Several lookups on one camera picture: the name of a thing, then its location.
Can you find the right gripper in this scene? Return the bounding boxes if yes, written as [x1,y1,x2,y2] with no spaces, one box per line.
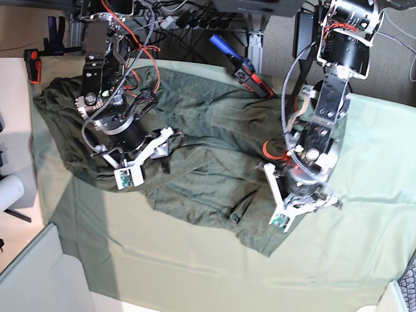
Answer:
[103,122,183,174]

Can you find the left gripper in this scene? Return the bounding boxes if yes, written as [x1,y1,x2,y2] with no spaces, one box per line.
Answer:
[284,167,325,197]

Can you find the green long-sleeve T-shirt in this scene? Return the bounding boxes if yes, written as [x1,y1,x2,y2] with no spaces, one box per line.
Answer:
[32,69,289,260]

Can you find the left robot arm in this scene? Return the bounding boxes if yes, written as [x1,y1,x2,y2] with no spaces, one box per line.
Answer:
[277,1,415,202]

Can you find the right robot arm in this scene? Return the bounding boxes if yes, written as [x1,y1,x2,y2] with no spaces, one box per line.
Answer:
[75,1,162,169]

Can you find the blue bar clamp centre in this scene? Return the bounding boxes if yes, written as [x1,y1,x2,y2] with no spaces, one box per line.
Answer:
[209,34,274,99]

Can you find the blue bar clamp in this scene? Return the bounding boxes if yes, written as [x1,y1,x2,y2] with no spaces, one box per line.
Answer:
[209,34,274,99]
[23,16,82,84]

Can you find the light green table cloth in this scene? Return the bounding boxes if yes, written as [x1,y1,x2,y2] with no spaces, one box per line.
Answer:
[31,56,415,311]

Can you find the black power strip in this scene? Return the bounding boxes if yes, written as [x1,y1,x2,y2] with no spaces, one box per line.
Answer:
[154,12,247,32]

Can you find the patterned grey basket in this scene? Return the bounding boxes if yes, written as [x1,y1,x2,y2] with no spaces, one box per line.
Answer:
[398,254,416,312]

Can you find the black power adapter pair left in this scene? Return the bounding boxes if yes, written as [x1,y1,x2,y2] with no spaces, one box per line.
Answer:
[292,11,317,58]

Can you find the blue bar clamp left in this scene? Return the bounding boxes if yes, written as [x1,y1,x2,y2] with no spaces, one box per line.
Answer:
[23,16,82,84]

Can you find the white cylinder roll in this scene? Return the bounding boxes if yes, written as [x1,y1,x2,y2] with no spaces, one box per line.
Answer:
[0,175,24,212]

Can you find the light green bin left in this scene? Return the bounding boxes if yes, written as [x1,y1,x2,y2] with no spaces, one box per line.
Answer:
[1,224,96,311]

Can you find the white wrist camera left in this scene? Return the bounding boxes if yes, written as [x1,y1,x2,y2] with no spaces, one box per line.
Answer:
[263,163,340,233]

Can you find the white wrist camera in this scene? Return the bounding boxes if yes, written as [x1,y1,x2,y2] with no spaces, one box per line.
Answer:
[102,127,175,190]
[263,163,340,233]

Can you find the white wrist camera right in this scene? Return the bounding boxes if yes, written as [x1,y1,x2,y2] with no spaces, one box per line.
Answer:
[102,127,175,190]

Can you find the aluminium frame leg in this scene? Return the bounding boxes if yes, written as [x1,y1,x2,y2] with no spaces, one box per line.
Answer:
[243,13,270,73]

